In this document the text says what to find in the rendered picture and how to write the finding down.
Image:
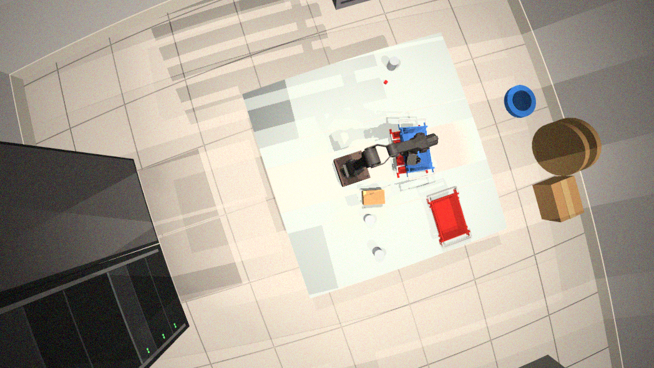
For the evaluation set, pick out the grey cylinder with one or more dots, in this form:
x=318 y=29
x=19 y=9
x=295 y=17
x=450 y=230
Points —
x=368 y=219
x=392 y=63
x=378 y=252

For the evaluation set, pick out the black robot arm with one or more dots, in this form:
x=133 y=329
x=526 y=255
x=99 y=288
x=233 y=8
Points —
x=370 y=158

